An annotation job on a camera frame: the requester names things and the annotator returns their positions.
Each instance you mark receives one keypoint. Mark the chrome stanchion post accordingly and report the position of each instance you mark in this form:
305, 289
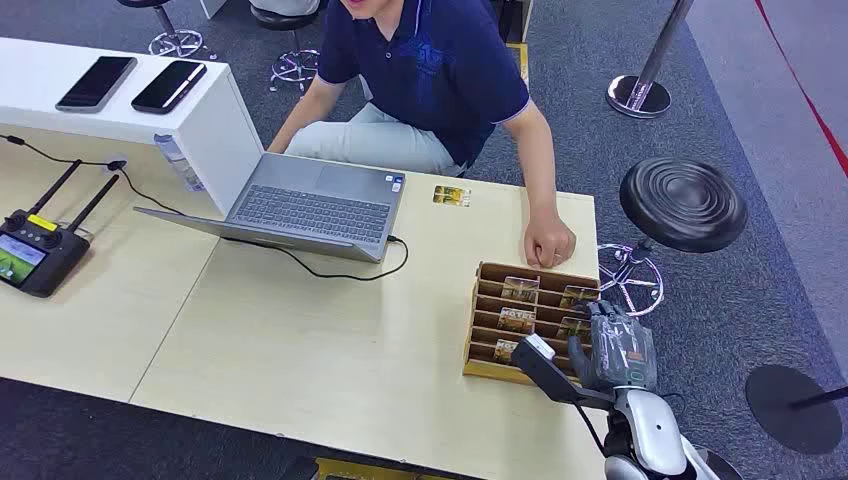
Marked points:
639, 96

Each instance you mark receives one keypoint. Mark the black remote controller with screen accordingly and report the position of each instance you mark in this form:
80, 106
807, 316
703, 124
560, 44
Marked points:
40, 255

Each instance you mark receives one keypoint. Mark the person's left forearm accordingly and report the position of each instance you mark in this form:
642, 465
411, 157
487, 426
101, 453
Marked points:
535, 159

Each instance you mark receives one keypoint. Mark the black ribbed round stool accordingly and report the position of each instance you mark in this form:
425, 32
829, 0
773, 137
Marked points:
682, 205

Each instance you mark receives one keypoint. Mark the black stool chrome base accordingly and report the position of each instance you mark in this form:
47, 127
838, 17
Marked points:
173, 41
285, 18

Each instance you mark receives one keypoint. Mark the person's right forearm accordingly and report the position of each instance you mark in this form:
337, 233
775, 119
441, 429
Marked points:
306, 111

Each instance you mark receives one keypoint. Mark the black smartphone grey case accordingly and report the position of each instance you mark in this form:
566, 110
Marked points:
97, 83

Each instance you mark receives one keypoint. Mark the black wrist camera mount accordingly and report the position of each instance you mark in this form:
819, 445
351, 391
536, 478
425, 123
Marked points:
542, 370

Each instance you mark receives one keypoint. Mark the wooden card holder box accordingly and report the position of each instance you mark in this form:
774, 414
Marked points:
480, 368

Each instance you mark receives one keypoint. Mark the yellow robot base plate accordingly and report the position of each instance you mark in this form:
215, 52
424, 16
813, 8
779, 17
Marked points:
371, 472

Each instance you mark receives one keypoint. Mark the clear plastic water bottle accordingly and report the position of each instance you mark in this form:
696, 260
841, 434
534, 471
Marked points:
179, 162

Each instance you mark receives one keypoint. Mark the white cabinet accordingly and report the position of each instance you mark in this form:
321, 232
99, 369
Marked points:
212, 132

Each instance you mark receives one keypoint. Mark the black round stanchion base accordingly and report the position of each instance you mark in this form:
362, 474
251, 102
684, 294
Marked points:
785, 414

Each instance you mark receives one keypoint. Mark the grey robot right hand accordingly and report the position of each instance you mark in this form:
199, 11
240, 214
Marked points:
619, 354

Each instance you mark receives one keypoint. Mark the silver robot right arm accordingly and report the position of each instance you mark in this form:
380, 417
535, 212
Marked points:
656, 427

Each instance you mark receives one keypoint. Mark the grey open laptop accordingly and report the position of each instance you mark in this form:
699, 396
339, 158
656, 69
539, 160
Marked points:
311, 212

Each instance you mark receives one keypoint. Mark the wooden yellow stand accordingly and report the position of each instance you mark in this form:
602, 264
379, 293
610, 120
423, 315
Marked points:
521, 60

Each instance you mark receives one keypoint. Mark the person's left hand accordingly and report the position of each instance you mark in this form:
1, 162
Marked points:
548, 240

